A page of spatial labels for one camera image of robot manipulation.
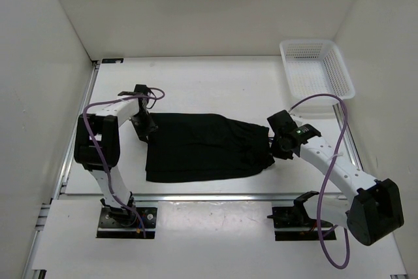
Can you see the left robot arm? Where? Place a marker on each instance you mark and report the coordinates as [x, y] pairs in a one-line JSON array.
[[97, 149]]

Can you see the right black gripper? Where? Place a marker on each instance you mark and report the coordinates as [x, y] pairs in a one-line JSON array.
[[283, 155]]

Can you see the aluminium front rail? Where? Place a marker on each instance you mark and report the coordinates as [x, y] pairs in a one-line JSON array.
[[216, 197]]

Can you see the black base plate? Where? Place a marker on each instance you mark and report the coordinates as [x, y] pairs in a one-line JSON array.
[[124, 226], [289, 226]]

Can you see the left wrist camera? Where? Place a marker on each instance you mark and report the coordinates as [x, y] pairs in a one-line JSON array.
[[140, 89]]

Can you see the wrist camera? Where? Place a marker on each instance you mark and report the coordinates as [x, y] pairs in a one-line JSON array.
[[140, 89], [282, 123]]

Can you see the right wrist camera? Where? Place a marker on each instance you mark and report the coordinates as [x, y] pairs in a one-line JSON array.
[[282, 123]]

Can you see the aluminium left rail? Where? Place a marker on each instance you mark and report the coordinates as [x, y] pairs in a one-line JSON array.
[[67, 164]]

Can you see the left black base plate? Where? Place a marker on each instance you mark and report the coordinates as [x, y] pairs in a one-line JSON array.
[[124, 226]]

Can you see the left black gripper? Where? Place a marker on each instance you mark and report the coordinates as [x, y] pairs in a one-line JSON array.
[[143, 132]]

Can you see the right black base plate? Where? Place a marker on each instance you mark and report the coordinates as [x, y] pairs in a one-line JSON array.
[[289, 226]]

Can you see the small dark label sticker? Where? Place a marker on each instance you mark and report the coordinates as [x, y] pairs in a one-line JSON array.
[[112, 60]]

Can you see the black shorts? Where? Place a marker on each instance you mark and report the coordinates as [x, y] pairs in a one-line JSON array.
[[205, 147]]

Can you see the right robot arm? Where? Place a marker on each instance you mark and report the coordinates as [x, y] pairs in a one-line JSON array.
[[372, 208]]

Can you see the white perforated plastic basket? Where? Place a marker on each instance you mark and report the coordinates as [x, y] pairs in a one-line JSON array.
[[314, 66]]

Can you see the aluminium rail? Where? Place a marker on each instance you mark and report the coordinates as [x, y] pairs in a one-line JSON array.
[[67, 164], [216, 197]]

